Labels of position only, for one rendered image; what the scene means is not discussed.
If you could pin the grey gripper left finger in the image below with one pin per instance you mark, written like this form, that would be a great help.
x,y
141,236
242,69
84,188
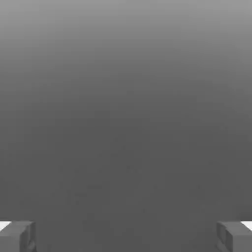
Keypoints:
x,y
13,238

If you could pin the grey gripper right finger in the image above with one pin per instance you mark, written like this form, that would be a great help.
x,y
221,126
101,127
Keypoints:
x,y
238,238

